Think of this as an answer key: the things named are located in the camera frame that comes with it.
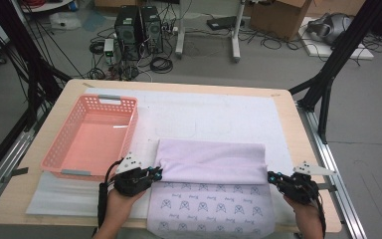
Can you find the cardboard box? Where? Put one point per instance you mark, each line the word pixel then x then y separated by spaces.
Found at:
pixel 278 16
pixel 338 6
pixel 116 3

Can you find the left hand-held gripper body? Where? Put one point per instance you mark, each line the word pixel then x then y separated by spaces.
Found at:
pixel 131 181

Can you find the grey rounded device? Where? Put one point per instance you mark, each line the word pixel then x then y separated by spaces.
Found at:
pixel 331 28

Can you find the black computer tower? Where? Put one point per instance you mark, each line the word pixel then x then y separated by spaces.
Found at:
pixel 127 33
pixel 152 30

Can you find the white metal stand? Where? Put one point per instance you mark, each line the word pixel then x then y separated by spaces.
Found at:
pixel 235 36

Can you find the clear plastic bag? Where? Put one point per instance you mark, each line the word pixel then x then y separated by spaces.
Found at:
pixel 64 20

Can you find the black flat box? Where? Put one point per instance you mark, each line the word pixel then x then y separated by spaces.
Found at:
pixel 224 22

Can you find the white grid mat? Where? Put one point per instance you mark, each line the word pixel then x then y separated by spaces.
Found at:
pixel 195 113

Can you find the black metal frame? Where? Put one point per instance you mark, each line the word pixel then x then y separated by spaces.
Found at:
pixel 33 73
pixel 328 76

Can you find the small white electronic device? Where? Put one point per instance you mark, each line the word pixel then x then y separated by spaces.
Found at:
pixel 108 49

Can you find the person's right hand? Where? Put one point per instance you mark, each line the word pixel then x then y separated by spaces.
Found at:
pixel 306 215

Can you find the pink perforated plastic basket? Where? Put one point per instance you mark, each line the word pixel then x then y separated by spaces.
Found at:
pixel 93 142

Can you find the person's grey trousers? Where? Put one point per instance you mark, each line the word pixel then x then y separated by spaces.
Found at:
pixel 136 235

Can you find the person's left hand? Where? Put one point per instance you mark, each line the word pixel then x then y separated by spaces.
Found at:
pixel 119 207

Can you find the lilac printed towel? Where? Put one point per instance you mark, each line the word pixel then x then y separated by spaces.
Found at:
pixel 212 159

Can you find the grey bracket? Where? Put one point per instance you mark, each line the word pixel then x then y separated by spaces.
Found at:
pixel 328 186
pixel 20 171

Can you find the white round table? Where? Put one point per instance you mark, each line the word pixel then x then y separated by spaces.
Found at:
pixel 46 6

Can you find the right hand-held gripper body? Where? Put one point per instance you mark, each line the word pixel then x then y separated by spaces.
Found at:
pixel 298 189

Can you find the aluminium rail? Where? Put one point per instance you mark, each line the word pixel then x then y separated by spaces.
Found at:
pixel 10 159
pixel 338 199

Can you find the white flat board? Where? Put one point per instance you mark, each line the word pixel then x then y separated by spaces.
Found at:
pixel 325 51

